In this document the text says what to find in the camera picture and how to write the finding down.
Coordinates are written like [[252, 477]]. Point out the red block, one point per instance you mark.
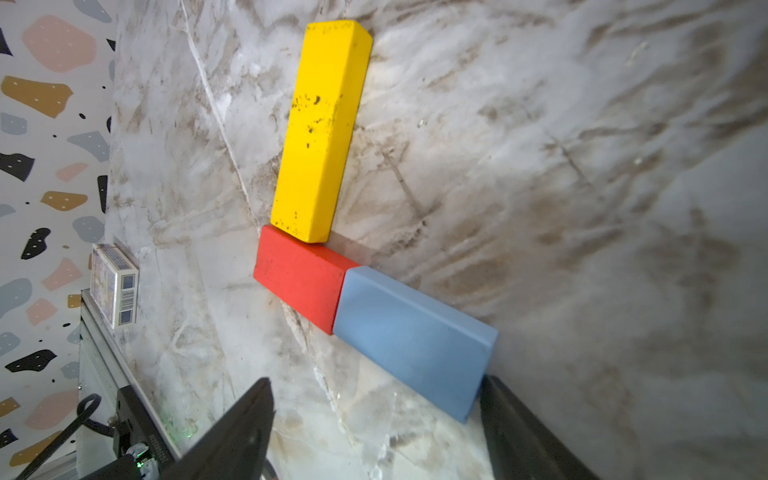
[[308, 277]]

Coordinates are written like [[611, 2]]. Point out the light blue block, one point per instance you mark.
[[437, 351]]

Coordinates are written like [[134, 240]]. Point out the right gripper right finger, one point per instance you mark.
[[520, 446]]

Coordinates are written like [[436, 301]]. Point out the small card box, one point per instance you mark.
[[114, 285]]

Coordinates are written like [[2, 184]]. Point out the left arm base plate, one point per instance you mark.
[[138, 450]]

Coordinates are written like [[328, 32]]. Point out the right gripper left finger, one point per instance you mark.
[[236, 446]]

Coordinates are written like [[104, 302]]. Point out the aluminium front rail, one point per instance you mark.
[[78, 451]]

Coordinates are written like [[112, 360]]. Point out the yellow block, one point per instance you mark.
[[331, 74]]

